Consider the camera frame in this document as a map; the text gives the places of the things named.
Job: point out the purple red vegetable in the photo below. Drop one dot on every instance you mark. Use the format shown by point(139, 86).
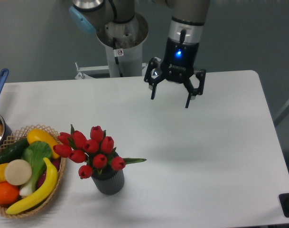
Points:
point(42, 178)

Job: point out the white frame at right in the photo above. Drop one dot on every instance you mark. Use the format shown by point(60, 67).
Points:
point(281, 114)

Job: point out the yellow banana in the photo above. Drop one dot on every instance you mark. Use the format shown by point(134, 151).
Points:
point(40, 194)

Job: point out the green bok choy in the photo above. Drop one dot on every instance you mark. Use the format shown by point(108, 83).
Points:
point(34, 155)

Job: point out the black device at table edge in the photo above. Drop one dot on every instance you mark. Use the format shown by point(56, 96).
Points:
point(284, 201)

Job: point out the yellow squash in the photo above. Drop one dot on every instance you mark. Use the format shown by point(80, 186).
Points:
point(41, 135)

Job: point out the dark green cucumber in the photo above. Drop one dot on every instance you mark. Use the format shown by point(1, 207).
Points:
point(14, 151)

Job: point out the woven wicker basket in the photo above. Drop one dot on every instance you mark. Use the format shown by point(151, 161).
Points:
point(17, 136)

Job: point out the orange fruit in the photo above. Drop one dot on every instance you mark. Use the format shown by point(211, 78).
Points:
point(9, 194)

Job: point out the red tulip bouquet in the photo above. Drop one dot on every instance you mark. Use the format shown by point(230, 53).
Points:
point(97, 154)

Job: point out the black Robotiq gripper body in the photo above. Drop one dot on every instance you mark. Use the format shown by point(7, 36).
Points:
point(178, 61)

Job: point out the round beige disc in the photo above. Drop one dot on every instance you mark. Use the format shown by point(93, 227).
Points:
point(18, 172)

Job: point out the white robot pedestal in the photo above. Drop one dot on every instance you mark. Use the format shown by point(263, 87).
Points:
point(123, 47)

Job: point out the dark grey ribbed vase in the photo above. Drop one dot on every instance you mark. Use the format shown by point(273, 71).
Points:
point(109, 181)

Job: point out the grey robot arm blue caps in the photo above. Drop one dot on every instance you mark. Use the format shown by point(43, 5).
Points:
point(186, 25)

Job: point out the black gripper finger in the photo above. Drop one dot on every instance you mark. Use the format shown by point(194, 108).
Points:
point(154, 75)
point(193, 92)

